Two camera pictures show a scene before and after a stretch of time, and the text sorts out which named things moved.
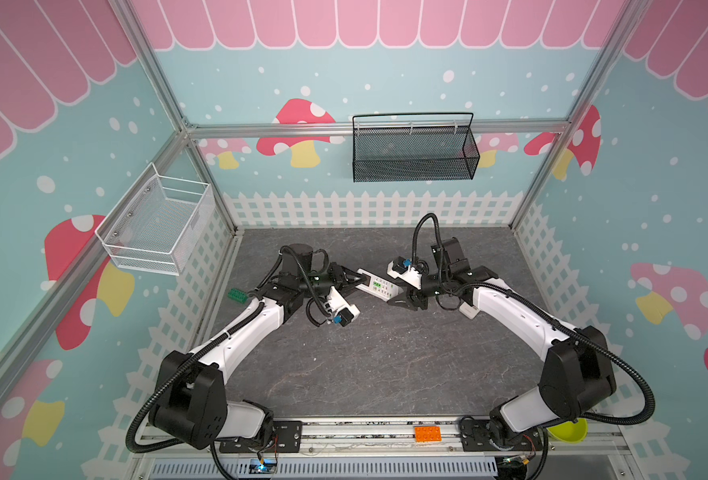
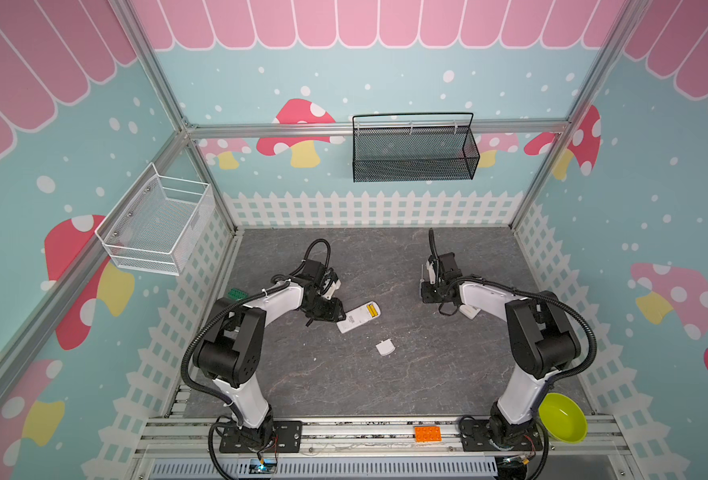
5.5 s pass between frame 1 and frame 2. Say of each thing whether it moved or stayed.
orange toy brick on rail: stayed
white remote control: moved
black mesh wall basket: stayed
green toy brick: stayed
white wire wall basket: stayed
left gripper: moved
